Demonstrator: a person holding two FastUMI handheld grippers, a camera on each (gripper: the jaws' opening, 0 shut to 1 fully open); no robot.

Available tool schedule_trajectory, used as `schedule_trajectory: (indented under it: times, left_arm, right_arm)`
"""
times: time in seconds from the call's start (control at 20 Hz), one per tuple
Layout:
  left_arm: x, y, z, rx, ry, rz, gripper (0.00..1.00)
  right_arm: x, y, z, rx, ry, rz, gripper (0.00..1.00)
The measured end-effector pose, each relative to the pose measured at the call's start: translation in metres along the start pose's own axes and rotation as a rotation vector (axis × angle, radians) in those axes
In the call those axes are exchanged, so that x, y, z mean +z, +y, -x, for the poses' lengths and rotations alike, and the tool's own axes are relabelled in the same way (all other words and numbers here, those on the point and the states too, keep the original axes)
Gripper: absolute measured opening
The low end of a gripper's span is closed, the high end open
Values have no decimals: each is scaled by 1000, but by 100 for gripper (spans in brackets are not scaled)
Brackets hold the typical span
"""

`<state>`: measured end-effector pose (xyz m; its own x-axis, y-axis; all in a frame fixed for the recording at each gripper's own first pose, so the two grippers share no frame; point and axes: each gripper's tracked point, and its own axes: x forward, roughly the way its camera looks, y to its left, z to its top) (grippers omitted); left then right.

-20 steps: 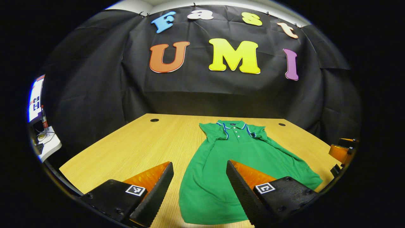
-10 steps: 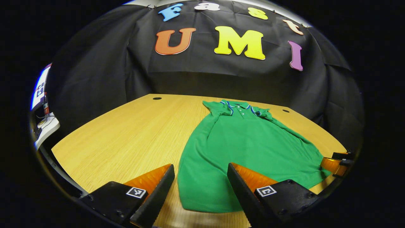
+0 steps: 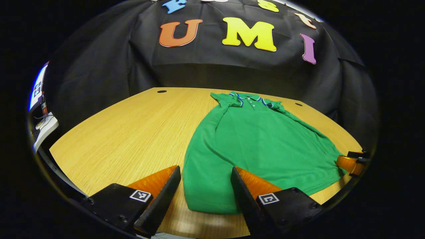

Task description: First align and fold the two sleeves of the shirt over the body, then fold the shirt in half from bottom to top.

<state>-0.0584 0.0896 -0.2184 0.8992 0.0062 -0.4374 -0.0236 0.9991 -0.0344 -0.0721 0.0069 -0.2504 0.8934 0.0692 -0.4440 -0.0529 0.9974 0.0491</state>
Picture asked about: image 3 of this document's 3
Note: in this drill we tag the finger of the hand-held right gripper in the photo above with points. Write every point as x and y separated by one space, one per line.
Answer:
357 154
345 165

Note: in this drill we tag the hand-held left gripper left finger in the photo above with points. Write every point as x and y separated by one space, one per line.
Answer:
164 199

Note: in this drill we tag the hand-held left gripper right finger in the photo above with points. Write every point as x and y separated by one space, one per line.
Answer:
247 205

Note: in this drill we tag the green T-shirt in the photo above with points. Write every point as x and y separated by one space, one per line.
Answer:
265 142

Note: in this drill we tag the white side table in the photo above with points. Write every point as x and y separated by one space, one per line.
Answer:
46 131

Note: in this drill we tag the black backdrop cloth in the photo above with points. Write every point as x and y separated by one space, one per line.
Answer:
215 73

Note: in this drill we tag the red label bottle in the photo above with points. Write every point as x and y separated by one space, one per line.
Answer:
44 109

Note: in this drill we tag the computer monitor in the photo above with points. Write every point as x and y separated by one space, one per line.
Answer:
36 89

